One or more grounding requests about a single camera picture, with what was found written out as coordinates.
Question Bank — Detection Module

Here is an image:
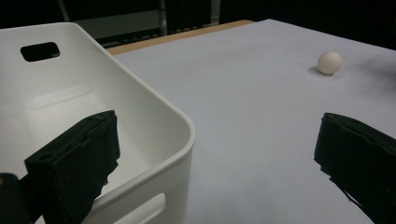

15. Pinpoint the white plastic bin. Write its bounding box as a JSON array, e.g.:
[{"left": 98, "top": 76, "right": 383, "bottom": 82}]
[{"left": 0, "top": 21, "right": 197, "bottom": 224}]

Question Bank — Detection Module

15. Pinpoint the white egg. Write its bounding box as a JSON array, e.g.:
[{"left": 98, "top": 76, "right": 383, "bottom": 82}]
[{"left": 316, "top": 50, "right": 345, "bottom": 76}]

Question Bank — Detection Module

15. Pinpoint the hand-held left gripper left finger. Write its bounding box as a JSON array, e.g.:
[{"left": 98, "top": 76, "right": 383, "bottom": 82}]
[{"left": 23, "top": 109, "right": 121, "bottom": 224}]

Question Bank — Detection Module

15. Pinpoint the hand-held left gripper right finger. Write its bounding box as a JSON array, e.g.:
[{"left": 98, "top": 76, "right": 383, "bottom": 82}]
[{"left": 313, "top": 112, "right": 396, "bottom": 224}]

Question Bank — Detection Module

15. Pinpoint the white table sheet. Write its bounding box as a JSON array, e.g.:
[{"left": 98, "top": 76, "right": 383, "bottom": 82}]
[{"left": 82, "top": 18, "right": 396, "bottom": 224}]

